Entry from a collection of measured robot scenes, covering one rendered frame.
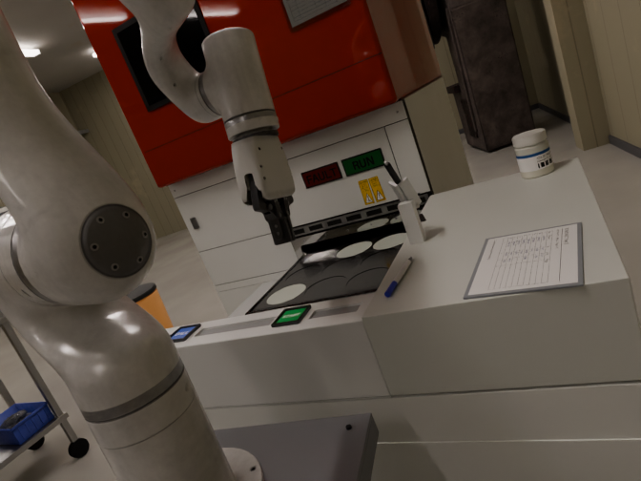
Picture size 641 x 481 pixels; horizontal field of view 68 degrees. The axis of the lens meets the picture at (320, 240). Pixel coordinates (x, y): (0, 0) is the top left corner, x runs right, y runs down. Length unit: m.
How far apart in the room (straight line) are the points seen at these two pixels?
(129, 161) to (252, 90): 9.78
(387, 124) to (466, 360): 0.72
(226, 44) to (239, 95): 0.08
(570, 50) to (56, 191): 5.00
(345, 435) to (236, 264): 1.00
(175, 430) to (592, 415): 0.54
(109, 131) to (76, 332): 10.07
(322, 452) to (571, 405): 0.34
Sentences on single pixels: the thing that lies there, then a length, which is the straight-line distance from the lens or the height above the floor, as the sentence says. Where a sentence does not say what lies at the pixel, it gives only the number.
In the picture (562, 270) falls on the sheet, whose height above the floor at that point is 0.97.
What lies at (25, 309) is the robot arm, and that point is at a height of 1.19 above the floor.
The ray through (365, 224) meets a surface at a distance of 1.35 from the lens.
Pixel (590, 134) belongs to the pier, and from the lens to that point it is 5.37.
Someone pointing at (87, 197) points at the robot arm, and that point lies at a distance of 0.50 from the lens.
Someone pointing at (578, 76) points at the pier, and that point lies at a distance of 5.28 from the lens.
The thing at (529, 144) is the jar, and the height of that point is 1.04.
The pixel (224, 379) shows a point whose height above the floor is 0.88.
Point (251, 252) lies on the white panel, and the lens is 1.56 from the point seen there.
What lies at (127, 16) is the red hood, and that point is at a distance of 1.56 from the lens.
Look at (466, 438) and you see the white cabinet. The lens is 0.83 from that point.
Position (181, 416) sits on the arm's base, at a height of 1.01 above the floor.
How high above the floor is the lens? 1.27
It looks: 14 degrees down
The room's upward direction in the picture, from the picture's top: 21 degrees counter-clockwise
